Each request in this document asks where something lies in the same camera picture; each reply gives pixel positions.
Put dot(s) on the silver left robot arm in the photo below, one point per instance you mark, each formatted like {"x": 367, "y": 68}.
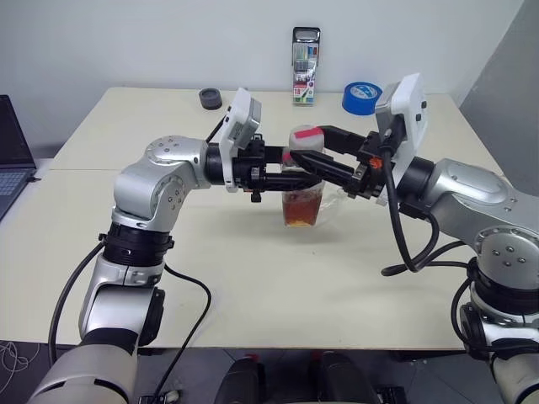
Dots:
{"x": 160, "y": 185}

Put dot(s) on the dark laptop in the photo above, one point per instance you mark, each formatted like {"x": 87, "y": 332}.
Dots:
{"x": 12, "y": 143}

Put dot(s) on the dark rounded shape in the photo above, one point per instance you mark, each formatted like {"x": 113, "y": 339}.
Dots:
{"x": 242, "y": 381}
{"x": 341, "y": 379}

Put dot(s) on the marker pen pack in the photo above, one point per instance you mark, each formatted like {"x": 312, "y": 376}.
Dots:
{"x": 305, "y": 63}

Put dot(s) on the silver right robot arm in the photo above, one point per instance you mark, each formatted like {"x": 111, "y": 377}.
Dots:
{"x": 467, "y": 198}

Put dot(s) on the clear bottle with red strip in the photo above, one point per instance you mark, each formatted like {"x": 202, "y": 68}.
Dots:
{"x": 301, "y": 210}

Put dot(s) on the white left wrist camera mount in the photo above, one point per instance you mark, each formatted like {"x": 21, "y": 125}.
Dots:
{"x": 242, "y": 115}

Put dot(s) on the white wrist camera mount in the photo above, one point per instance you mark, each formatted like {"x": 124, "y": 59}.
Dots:
{"x": 242, "y": 115}
{"x": 410, "y": 113}

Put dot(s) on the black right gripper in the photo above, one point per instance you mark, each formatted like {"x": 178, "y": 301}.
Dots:
{"x": 370, "y": 168}

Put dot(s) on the blue tape roll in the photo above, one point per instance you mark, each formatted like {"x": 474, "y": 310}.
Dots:
{"x": 358, "y": 99}

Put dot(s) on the small black round container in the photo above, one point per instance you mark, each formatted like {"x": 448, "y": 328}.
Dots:
{"x": 209, "y": 100}

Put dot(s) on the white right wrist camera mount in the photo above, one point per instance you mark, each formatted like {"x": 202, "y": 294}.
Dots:
{"x": 410, "y": 113}

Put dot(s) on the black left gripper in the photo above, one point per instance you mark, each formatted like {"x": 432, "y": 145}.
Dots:
{"x": 248, "y": 168}

